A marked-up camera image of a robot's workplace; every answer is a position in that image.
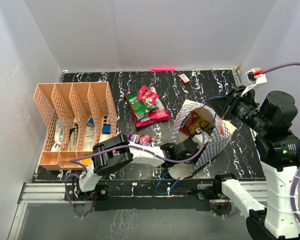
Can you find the red white small box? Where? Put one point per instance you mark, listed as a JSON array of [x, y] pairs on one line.
[[184, 79]]

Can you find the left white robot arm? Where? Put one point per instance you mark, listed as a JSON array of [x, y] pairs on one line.
[[113, 154]]

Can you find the yellow sponge block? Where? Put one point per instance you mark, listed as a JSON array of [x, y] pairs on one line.
[[87, 161]]

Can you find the pink chips bag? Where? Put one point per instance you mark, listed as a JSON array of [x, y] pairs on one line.
[[157, 115]]

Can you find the orange plastic desk organizer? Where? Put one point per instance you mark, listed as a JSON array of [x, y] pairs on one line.
[[66, 109]]

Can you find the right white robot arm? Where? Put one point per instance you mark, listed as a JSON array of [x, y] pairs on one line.
[[279, 152]]

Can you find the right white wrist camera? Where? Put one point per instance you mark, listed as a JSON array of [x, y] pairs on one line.
[[255, 78]]

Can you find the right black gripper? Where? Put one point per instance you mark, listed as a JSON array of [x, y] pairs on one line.
[[225, 104]]

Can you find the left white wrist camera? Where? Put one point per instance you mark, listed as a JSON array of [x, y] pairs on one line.
[[201, 139]]

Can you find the green snack packet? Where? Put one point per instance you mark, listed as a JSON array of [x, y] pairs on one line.
[[140, 109]]

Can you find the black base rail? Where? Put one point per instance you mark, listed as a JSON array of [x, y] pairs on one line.
[[166, 194]]

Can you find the orange snack packet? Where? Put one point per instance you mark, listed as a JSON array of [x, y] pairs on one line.
[[201, 118]]

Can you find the blue small block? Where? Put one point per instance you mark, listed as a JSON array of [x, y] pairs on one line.
[[107, 129]]

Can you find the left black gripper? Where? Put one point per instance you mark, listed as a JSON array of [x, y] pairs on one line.
[[197, 149]]

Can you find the blue checkered paper bag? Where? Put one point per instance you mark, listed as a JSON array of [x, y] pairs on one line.
[[220, 136]]

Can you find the red snack packet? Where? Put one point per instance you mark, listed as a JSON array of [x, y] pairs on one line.
[[146, 95]]

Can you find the pink tape strip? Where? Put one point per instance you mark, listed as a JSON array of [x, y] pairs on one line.
[[163, 69]]

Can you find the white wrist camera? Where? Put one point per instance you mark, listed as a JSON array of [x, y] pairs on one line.
[[201, 139], [255, 78]]

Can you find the red white box in organizer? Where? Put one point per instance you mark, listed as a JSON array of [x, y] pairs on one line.
[[104, 137]]

